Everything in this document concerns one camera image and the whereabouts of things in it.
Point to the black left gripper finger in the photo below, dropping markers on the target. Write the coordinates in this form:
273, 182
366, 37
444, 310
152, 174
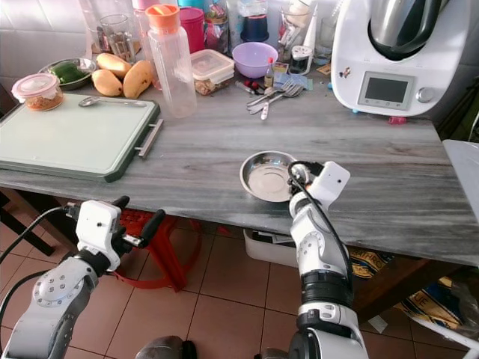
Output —
153, 224
120, 201

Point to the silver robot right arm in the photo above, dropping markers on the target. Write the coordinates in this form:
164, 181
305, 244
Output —
318, 254

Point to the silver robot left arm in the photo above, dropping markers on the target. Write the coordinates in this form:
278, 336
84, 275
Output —
56, 299

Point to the red plastic stool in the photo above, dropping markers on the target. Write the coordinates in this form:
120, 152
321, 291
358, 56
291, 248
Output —
165, 254

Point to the white plastic bin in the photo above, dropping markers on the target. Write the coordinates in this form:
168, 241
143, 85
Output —
269, 247

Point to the green-rimmed white tray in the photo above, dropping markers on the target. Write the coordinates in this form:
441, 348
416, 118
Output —
75, 138

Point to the steel table knife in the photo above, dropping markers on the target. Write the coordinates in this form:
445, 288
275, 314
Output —
266, 111

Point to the steel fork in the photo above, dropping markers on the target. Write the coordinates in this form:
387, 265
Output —
269, 97
292, 90

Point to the steel spoon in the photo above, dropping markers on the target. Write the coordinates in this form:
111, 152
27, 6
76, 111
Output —
93, 100

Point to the small dark sauce bottle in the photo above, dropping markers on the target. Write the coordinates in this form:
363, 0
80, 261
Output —
269, 73

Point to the robot left leg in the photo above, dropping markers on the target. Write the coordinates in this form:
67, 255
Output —
166, 348

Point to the robot leg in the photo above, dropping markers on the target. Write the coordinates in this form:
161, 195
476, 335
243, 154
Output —
166, 348
273, 354

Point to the yellow mango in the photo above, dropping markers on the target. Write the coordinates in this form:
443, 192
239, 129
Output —
106, 82
114, 64
138, 79

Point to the small white shaker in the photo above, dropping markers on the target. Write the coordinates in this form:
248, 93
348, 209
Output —
301, 58

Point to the purple plastic bowl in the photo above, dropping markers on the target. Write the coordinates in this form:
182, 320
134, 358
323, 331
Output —
254, 60

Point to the steel fruit bowl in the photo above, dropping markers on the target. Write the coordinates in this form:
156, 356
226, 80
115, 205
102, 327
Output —
56, 84

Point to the pink-lidded plastic container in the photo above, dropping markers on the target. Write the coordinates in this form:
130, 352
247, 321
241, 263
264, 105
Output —
37, 91

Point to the green mango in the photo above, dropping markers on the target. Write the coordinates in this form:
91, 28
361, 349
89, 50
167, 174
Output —
69, 72

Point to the clear bottle orange cap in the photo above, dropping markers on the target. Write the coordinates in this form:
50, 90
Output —
172, 71

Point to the clear white-lidded food box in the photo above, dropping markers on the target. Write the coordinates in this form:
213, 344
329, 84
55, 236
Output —
211, 67

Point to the white kitchen machine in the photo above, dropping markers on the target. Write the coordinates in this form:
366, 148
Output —
397, 67

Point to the pale grey board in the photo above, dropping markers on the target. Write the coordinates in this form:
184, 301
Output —
462, 168

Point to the dark blue jar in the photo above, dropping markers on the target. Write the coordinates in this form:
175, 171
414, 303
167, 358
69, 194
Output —
254, 26

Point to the clear drinking glass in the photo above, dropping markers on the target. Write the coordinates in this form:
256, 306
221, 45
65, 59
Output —
116, 36

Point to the patterned woven mat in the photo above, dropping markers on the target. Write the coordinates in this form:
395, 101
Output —
430, 303

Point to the robot right leg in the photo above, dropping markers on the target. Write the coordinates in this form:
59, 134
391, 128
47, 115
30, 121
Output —
273, 354

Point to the red plastic cup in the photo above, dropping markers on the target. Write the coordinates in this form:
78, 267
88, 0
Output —
193, 28

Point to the pink-capped bottle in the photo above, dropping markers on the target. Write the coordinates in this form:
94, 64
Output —
141, 15

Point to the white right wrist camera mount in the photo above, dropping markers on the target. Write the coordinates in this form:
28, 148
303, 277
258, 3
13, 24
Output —
332, 183

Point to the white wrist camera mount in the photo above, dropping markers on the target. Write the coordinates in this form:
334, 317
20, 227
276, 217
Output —
332, 183
99, 232

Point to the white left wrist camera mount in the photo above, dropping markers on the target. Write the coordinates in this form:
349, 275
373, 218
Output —
99, 232

